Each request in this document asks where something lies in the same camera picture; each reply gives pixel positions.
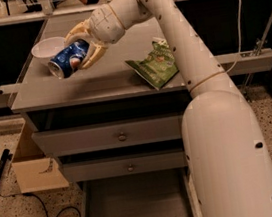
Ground white hanging cable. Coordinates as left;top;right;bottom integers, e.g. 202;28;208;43
213;0;252;75

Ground grey middle drawer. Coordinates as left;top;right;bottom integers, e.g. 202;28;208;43
61;151;187;182

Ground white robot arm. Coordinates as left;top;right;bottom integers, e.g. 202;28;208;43
66;0;272;217

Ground grey bottom drawer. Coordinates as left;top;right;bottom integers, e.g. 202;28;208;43
82;168;202;217

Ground grey drawer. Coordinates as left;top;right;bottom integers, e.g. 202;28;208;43
82;168;202;217
32;114;182;157
61;151;187;182

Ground blue pepsi can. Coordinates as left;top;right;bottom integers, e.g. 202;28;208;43
48;39;89;79

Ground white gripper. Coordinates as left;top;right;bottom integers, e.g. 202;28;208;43
64;3;125;70

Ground green chip bag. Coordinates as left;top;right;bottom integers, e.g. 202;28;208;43
125;38;178;90

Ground grey drawer cabinet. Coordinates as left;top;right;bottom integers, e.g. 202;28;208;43
0;0;234;217

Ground grey metal rail frame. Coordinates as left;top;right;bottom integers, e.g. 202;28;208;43
0;0;272;75

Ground grey top drawer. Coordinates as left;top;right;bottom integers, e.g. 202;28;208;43
32;114;182;157

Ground white ceramic bowl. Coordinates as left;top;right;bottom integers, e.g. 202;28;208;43
31;36;65;66

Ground brown cardboard box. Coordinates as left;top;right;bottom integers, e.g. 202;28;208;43
11;124;69;193

